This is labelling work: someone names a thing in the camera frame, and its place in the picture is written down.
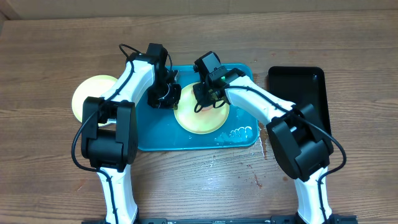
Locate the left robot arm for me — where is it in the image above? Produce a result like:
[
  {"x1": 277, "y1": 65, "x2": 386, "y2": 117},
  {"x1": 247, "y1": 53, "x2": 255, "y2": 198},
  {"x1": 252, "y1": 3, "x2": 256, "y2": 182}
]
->
[{"x1": 71, "y1": 43, "x2": 182, "y2": 223}]

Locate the black rectangular tray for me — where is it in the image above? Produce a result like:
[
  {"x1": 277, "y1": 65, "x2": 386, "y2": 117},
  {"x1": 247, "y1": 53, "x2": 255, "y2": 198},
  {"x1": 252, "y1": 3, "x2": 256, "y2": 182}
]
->
[{"x1": 268, "y1": 66, "x2": 331, "y2": 134}]

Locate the green plate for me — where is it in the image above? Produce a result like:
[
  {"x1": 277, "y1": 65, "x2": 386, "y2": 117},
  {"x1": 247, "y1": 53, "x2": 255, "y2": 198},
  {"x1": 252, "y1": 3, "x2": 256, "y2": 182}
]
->
[
  {"x1": 174, "y1": 82, "x2": 229, "y2": 134},
  {"x1": 72, "y1": 75, "x2": 118, "y2": 122}
]

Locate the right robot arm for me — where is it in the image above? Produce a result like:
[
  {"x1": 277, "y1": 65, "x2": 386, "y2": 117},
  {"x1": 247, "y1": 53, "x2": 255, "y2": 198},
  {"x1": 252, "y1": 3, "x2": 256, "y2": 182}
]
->
[{"x1": 193, "y1": 51, "x2": 333, "y2": 223}]

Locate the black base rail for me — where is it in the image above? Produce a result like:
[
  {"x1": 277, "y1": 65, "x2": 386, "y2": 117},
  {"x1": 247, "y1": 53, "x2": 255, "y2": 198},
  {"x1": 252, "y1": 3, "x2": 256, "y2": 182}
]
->
[{"x1": 81, "y1": 214, "x2": 358, "y2": 224}]

